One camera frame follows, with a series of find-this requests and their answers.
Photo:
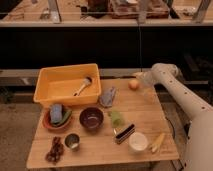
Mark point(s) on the metal cup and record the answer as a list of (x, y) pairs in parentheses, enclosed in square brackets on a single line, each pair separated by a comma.
[(72, 141)]

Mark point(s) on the dish brush in tub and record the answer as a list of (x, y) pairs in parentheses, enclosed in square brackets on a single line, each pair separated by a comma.
[(86, 82)]

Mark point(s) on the white small bowl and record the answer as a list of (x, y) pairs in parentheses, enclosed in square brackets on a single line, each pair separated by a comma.
[(138, 142)]

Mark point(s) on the blue sponge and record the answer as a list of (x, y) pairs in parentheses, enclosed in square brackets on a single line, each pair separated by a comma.
[(56, 113)]

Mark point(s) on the orange bowl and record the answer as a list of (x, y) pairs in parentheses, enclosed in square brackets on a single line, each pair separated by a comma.
[(63, 124)]

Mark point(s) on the green vegetable in bowl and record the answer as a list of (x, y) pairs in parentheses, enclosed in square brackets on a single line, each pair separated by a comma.
[(66, 116)]

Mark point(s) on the brown dried chilli bunch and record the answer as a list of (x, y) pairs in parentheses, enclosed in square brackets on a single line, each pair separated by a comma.
[(56, 151)]

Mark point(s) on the purple bowl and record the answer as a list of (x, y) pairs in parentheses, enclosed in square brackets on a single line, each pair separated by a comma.
[(91, 118)]

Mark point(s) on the yellow plastic tub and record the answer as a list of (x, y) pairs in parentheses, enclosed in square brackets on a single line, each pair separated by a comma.
[(59, 85)]

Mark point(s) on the grey blue cloth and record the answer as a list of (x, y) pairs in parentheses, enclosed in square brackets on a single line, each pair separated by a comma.
[(107, 97)]

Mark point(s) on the orange apple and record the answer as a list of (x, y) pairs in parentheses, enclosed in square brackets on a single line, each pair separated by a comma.
[(133, 84)]

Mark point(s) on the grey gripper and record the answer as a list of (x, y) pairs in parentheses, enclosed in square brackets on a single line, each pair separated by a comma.
[(148, 81)]

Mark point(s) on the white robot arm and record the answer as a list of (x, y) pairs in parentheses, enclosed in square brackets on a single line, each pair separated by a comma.
[(199, 148)]

